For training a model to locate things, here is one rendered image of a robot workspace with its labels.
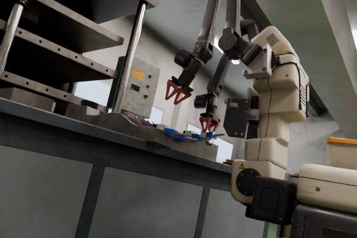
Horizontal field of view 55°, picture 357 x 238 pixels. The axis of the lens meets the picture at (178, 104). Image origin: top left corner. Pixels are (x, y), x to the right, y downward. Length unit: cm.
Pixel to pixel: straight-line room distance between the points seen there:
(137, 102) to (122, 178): 122
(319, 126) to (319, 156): 88
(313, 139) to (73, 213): 999
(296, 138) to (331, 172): 995
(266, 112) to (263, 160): 20
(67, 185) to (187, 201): 62
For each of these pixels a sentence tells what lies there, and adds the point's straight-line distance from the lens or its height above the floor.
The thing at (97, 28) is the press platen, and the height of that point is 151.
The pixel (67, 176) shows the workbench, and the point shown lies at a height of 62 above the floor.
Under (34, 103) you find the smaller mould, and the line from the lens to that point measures 134.
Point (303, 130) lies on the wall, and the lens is 1107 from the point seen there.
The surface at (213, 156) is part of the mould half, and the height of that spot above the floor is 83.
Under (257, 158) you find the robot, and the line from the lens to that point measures 135.
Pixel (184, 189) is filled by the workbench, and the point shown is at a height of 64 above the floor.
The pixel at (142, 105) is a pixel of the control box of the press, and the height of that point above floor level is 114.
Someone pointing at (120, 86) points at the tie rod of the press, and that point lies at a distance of 229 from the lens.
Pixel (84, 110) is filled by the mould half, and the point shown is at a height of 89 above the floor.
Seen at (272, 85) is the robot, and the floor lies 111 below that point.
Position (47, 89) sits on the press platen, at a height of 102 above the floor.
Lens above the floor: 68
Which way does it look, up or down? 12 degrees up
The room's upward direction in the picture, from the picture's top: 12 degrees clockwise
